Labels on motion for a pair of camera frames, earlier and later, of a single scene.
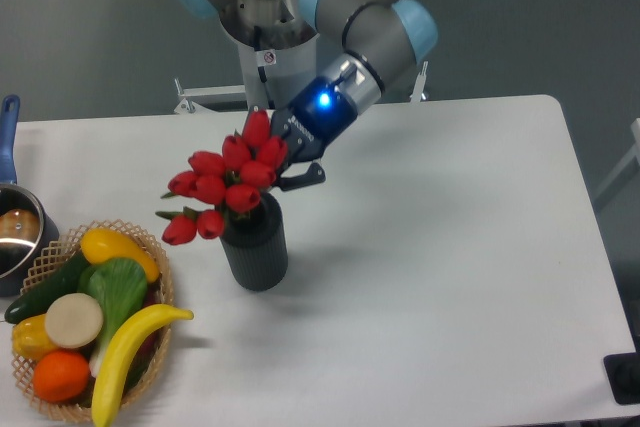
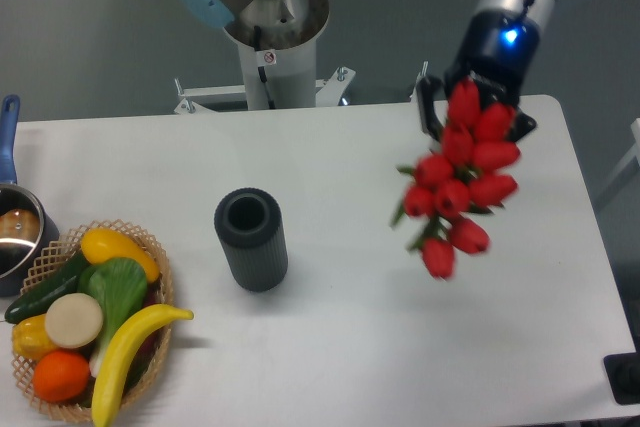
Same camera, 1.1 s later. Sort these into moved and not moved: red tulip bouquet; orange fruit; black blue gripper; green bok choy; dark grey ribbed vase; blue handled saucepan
Moved: black blue gripper; red tulip bouquet
Not moved: orange fruit; dark grey ribbed vase; blue handled saucepan; green bok choy
